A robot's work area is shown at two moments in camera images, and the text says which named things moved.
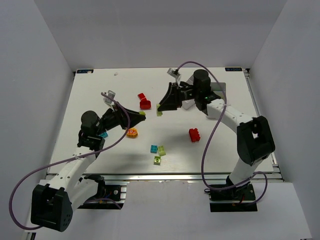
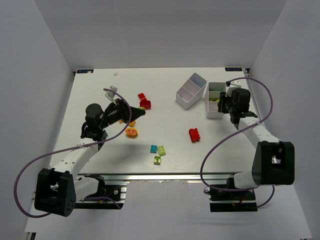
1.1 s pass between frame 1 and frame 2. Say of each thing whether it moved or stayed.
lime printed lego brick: moved
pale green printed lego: stayed
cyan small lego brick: stayed
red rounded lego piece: stayed
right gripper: moved
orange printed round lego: stayed
